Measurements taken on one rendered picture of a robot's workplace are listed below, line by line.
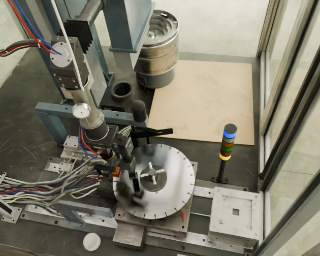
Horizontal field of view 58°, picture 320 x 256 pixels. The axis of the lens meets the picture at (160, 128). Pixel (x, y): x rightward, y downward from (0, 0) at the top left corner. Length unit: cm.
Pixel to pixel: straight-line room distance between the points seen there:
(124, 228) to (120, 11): 83
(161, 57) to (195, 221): 82
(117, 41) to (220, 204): 73
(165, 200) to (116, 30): 65
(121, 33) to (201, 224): 83
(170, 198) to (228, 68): 99
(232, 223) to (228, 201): 8
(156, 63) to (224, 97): 43
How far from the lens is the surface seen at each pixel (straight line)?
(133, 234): 126
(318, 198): 66
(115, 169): 120
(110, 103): 148
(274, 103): 135
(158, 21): 170
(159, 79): 170
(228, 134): 106
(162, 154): 124
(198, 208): 135
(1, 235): 154
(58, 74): 78
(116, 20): 104
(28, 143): 173
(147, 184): 117
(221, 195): 122
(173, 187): 117
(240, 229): 118
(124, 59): 114
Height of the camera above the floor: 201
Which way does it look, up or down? 54 degrees down
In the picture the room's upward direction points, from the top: 7 degrees counter-clockwise
